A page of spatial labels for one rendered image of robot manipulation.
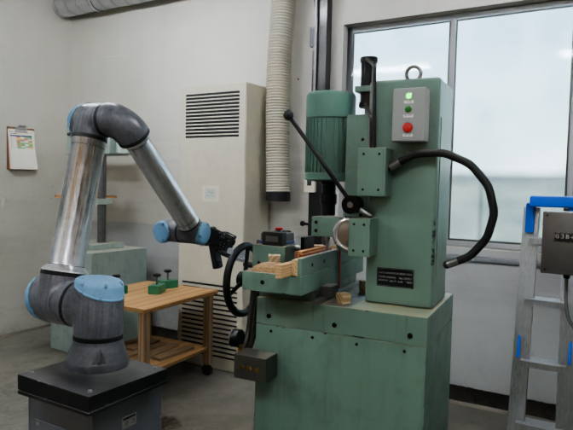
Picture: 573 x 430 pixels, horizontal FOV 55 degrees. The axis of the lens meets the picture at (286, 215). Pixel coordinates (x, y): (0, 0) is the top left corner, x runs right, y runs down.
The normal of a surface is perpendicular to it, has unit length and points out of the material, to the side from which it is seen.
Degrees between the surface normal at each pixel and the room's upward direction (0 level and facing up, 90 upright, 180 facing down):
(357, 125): 90
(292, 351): 90
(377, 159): 90
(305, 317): 90
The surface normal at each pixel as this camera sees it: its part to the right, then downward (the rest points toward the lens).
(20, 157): 0.87, -0.15
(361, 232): -0.44, 0.04
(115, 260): 0.84, 0.05
